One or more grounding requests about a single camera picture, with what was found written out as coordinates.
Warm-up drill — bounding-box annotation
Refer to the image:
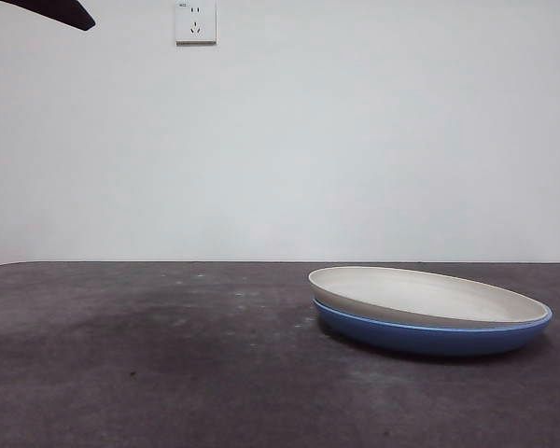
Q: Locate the white round plate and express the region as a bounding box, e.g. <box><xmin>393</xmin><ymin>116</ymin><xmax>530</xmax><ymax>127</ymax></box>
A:
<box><xmin>307</xmin><ymin>265</ymin><xmax>553</xmax><ymax>328</ymax></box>

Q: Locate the blue round plate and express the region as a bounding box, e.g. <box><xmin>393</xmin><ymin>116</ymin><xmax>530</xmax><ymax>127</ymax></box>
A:
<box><xmin>312</xmin><ymin>298</ymin><xmax>554</xmax><ymax>358</ymax></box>

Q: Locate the white wall socket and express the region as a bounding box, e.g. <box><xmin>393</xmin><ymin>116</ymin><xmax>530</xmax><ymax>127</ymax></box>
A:
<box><xmin>175</xmin><ymin>0</ymin><xmax>218</xmax><ymax>47</ymax></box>

